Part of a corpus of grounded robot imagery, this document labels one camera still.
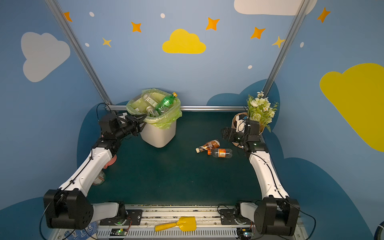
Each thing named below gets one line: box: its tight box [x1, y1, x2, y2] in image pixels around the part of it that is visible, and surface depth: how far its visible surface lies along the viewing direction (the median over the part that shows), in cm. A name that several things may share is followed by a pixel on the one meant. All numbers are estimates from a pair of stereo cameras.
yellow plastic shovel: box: [154, 216, 197, 232], surface depth 73 cm
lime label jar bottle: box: [146, 106, 160, 118], surface depth 93 cm
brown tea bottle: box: [195, 139, 221, 154], surface depth 100 cm
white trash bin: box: [140, 120, 177, 148], surface depth 90 cm
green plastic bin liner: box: [126, 88, 183, 130], surface depth 90 cm
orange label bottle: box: [207, 148, 233, 159], surface depth 97 cm
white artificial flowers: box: [246, 91, 279, 133], surface depth 88 cm
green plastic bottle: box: [155, 92, 178, 115], surface depth 90 cm
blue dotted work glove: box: [64, 221, 98, 240], surface depth 71 cm
